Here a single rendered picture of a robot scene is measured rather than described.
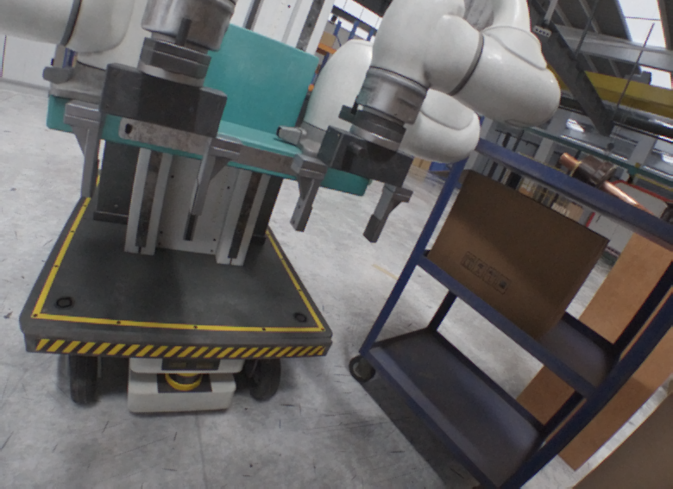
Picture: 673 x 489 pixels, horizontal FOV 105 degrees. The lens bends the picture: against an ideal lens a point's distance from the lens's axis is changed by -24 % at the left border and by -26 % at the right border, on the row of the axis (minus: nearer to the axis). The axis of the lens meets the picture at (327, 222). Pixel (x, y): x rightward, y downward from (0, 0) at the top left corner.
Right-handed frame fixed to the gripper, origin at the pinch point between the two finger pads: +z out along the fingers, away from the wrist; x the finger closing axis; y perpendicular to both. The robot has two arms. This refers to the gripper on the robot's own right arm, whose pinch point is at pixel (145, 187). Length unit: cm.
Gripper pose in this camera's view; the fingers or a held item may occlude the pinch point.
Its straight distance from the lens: 43.6
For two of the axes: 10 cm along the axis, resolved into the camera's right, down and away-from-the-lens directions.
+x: -8.5, -1.5, -5.1
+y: -4.0, -4.5, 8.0
